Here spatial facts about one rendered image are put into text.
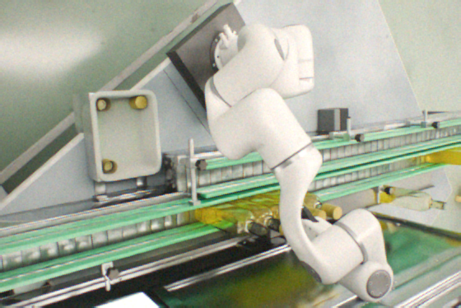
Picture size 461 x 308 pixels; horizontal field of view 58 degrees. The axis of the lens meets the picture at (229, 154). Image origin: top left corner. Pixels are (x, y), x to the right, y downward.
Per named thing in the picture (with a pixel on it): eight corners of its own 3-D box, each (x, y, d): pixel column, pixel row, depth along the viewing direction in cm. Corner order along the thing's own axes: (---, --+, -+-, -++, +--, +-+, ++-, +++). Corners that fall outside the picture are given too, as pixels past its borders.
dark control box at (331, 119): (317, 129, 159) (334, 131, 152) (317, 109, 157) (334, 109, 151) (332, 128, 163) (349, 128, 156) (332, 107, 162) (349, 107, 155)
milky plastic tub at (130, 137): (88, 178, 110) (99, 184, 103) (79, 92, 106) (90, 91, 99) (149, 168, 120) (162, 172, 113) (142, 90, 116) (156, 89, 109)
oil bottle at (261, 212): (212, 217, 119) (260, 235, 102) (211, 197, 118) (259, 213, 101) (228, 212, 122) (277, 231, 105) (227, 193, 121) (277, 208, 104)
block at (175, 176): (164, 189, 116) (175, 193, 111) (161, 156, 115) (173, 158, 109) (175, 187, 118) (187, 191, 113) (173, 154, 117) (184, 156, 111)
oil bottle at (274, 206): (229, 212, 122) (277, 231, 105) (228, 193, 121) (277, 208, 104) (244, 208, 125) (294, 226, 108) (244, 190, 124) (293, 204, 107)
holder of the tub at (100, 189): (90, 197, 111) (100, 203, 105) (80, 93, 107) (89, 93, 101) (150, 186, 121) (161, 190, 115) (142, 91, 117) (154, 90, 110)
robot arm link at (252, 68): (227, 51, 91) (191, 51, 79) (274, 9, 84) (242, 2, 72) (262, 103, 90) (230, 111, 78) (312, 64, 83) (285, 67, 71)
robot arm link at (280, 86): (281, 24, 84) (285, 104, 87) (316, 29, 104) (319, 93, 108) (239, 30, 89) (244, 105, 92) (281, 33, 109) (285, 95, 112)
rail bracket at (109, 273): (89, 280, 100) (107, 301, 89) (86, 253, 99) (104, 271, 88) (105, 275, 103) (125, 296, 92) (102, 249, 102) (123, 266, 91)
